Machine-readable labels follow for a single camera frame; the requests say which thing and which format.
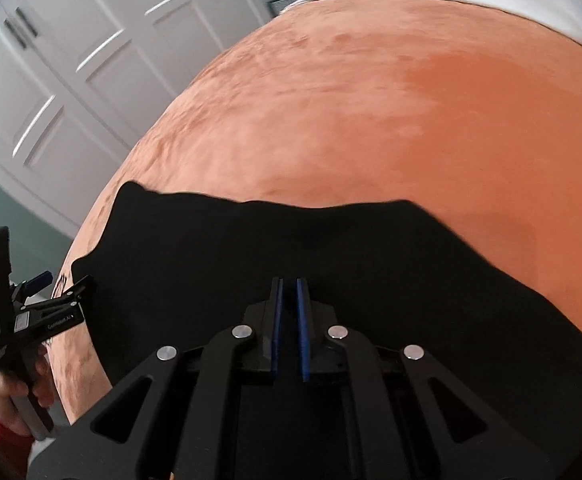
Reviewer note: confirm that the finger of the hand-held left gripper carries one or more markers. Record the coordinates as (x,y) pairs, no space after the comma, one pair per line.
(71,291)
(42,280)

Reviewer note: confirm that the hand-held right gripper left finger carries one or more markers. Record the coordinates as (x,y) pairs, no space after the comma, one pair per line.
(277,330)

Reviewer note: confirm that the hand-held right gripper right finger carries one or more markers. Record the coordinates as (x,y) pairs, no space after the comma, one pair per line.
(303,330)

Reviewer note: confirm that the black pants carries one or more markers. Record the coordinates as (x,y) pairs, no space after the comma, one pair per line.
(321,250)

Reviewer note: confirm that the person's left hand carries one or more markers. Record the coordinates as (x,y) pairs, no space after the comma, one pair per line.
(6,400)

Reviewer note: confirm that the orange blanket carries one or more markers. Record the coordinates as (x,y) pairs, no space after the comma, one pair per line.
(371,135)

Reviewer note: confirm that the white wardrobe doors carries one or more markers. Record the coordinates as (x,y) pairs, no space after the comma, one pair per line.
(121,35)

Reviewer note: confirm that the blue grey nightstand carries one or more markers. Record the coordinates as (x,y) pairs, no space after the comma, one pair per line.
(286,4)

